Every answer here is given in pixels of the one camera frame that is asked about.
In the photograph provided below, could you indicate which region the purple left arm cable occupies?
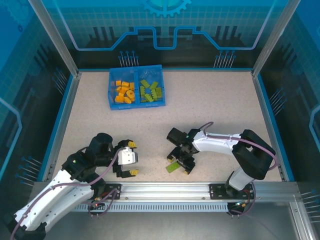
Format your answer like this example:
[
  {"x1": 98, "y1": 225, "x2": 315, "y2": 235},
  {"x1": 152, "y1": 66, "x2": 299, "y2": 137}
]
[{"x1": 9, "y1": 148, "x2": 123, "y2": 240}]

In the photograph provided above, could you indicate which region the small LED circuit board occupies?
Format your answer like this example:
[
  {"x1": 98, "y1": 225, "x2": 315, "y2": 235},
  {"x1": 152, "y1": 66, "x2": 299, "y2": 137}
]
[
  {"x1": 228, "y1": 199, "x2": 251, "y2": 211},
  {"x1": 87, "y1": 198, "x2": 106, "y2": 211}
]

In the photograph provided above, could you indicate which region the aluminium frame post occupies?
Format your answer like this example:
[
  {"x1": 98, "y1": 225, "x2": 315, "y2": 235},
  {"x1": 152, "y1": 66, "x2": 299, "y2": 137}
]
[
  {"x1": 27, "y1": 0, "x2": 82, "y2": 77},
  {"x1": 251, "y1": 0, "x2": 304, "y2": 77}
]

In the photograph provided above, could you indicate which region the aluminium lower frame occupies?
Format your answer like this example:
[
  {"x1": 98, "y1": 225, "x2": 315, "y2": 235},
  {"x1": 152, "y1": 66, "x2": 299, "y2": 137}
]
[{"x1": 13, "y1": 194, "x2": 318, "y2": 240}]

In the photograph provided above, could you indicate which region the aluminium side rail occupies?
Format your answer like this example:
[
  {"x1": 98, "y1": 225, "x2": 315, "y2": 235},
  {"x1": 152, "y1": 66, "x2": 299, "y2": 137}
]
[
  {"x1": 41, "y1": 71, "x2": 83, "y2": 183},
  {"x1": 250, "y1": 70, "x2": 288, "y2": 182}
]

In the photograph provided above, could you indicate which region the slotted grey cable duct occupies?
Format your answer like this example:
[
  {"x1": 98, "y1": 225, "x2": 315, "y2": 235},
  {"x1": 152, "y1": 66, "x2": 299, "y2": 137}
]
[{"x1": 74, "y1": 202, "x2": 230, "y2": 213}]

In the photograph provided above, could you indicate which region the aluminium mounting rail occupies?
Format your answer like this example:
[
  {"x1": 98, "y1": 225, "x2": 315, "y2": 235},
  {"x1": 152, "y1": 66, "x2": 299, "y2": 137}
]
[{"x1": 32, "y1": 181, "x2": 301, "y2": 201}]

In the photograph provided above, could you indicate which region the blue divided mesh container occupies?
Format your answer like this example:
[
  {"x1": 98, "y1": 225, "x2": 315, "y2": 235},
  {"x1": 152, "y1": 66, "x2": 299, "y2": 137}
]
[{"x1": 109, "y1": 64, "x2": 167, "y2": 111}]

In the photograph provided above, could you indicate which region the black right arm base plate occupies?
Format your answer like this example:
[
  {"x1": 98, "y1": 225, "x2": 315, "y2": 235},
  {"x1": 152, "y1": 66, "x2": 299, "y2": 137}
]
[{"x1": 209, "y1": 183, "x2": 256, "y2": 201}]

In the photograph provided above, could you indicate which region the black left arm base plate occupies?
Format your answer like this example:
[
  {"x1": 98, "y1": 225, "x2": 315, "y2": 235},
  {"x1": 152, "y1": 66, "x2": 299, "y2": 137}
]
[{"x1": 99, "y1": 183, "x2": 123, "y2": 201}]

